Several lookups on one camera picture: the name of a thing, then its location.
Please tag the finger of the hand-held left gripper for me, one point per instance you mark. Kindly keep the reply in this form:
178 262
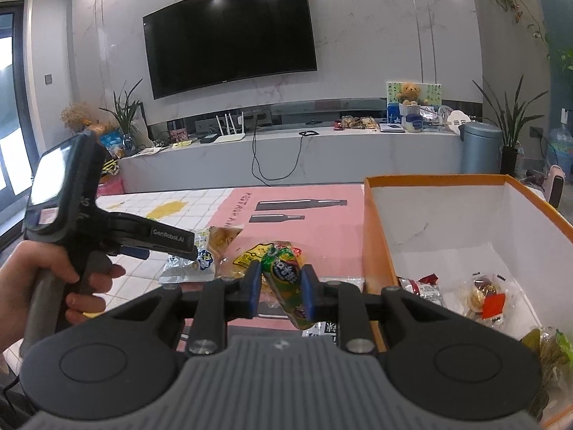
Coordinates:
133 251

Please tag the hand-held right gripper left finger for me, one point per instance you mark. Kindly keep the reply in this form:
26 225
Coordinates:
255 284

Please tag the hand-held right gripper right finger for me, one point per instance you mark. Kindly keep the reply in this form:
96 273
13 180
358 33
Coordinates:
306 291

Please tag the yellow snack packet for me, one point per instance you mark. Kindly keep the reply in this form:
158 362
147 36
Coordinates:
250 257

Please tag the green purple snack packet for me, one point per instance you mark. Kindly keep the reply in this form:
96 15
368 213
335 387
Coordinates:
284 273

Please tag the grey seed snack packet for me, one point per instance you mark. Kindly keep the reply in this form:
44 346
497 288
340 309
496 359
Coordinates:
179 268

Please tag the orange cardboard box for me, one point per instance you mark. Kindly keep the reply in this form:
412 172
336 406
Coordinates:
447 215

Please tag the brown pastry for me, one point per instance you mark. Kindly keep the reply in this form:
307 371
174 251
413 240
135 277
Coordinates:
485 298

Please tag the green brown clear snack packet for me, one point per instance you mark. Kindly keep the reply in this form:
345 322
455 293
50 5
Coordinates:
544 349

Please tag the pile of small snacks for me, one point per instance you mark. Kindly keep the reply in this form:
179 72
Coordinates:
358 122

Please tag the person's left hand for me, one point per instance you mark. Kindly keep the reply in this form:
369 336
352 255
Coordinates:
22 291

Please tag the pink storage box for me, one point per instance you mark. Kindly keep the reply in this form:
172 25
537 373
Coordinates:
111 187

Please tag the yellow black bags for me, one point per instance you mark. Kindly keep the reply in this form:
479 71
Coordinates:
109 168

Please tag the lemon print tablecloth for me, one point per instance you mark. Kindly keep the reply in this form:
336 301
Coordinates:
143 277

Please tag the blue snack bag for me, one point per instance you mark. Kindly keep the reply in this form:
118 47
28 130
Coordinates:
112 141

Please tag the dried flower bunch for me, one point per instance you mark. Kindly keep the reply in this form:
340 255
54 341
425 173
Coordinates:
76 114

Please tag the potted grass plant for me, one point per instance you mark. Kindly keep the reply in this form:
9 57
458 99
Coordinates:
125 114

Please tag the pink card box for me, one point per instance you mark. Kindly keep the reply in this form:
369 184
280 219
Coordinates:
177 135

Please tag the glass balcony door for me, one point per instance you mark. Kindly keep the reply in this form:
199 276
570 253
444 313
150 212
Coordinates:
11 98

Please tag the black set-top box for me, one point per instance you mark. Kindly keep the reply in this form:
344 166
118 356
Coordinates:
207 139

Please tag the grey marble tv bench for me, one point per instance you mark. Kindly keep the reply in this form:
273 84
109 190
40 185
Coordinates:
358 156

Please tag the white router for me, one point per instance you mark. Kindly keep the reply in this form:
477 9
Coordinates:
230 136

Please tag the blue white tub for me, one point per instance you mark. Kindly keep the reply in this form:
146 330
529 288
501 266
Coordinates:
412 123

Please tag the black television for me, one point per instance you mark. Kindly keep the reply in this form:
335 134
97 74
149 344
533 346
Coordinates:
228 36

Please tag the brown teddy bear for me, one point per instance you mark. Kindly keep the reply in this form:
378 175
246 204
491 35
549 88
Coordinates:
408 92

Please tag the grey trash can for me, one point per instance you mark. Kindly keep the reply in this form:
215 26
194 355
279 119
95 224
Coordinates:
481 150

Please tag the white round plug board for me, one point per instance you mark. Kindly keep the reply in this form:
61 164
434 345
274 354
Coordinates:
457 118

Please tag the green picture board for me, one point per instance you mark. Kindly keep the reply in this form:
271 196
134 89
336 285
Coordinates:
432 96

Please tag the tall potted leaf plant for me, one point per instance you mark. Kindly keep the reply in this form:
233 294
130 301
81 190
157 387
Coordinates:
510 121

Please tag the pink space heater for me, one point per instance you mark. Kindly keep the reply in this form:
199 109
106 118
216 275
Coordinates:
555 183

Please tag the blue water jug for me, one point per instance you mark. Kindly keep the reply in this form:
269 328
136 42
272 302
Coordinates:
562 145

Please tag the bushy green plant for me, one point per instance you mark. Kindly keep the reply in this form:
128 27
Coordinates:
565 60

